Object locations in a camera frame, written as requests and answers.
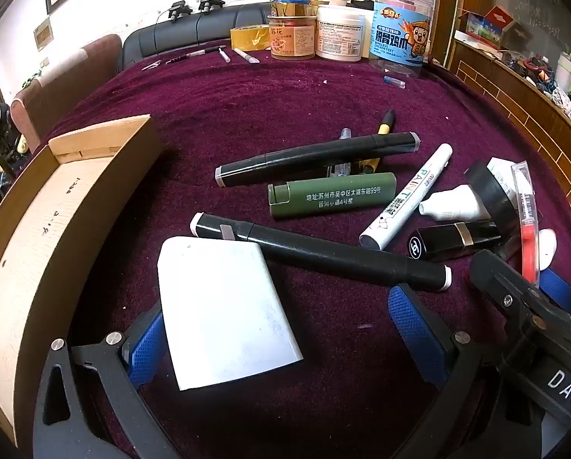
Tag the green rectangular lighter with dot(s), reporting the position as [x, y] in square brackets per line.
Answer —
[333, 195]

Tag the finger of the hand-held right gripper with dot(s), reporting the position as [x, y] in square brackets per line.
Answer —
[560, 291]
[495, 277]

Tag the orange jar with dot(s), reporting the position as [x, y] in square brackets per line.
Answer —
[291, 38]

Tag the white plastic jar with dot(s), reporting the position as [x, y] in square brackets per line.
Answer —
[340, 33]

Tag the wooden cabinet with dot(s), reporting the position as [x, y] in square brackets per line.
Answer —
[515, 100]

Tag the yellow and black pen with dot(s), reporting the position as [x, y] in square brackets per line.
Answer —
[385, 126]

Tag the black leather sofa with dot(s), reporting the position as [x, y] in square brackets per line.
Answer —
[180, 36]

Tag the black clip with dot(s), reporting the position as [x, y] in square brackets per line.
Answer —
[179, 11]
[211, 2]

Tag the small white bottle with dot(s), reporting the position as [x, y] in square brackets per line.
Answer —
[457, 203]

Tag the gold tin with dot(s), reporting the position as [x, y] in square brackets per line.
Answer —
[290, 5]

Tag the small clear cap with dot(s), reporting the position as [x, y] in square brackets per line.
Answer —
[394, 82]

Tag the white paint marker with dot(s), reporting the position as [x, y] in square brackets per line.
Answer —
[409, 196]

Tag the black tape roll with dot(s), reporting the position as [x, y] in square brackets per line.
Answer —
[493, 186]

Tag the white kettle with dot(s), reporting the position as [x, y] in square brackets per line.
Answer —
[566, 74]

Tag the small white pen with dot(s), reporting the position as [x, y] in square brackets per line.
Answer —
[224, 55]

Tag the white oval object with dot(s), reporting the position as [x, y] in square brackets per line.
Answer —
[548, 246]

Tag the black lipstick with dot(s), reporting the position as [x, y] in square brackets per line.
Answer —
[452, 240]

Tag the yellow tape roll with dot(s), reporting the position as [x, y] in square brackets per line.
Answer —
[249, 37]

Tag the red black pen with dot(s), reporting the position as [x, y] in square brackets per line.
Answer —
[528, 229]

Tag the clear plastic pen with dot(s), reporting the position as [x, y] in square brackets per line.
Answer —
[345, 135]

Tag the thin black pen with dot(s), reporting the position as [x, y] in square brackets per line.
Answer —
[194, 54]

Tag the red box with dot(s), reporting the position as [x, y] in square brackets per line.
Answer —
[488, 26]

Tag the white card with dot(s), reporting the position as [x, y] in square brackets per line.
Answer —
[223, 311]

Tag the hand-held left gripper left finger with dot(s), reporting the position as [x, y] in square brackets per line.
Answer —
[145, 346]

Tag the metal tweezers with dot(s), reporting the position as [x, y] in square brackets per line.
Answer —
[151, 65]

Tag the black marker with grey ends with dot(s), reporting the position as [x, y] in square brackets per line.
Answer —
[314, 158]

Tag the brown chair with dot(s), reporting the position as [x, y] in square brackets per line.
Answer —
[70, 86]

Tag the purple tablecloth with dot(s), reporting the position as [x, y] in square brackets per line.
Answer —
[266, 100]

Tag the black marker with white ends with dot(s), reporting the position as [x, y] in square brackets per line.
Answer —
[333, 251]

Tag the clear jar with blue label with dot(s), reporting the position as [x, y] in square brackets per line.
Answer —
[400, 28]

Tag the cardboard box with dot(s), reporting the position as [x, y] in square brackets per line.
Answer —
[32, 248]

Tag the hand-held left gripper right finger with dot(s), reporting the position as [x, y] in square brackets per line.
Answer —
[417, 332]

